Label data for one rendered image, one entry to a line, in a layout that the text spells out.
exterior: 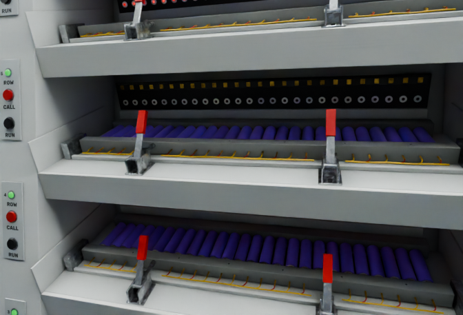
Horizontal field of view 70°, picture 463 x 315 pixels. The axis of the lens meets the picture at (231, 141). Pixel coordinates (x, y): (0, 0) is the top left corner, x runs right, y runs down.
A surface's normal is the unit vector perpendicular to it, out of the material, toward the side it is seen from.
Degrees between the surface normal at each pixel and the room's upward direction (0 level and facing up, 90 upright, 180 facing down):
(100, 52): 109
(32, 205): 90
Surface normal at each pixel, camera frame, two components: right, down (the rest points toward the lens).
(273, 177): -0.08, -0.93
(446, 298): -0.24, 0.37
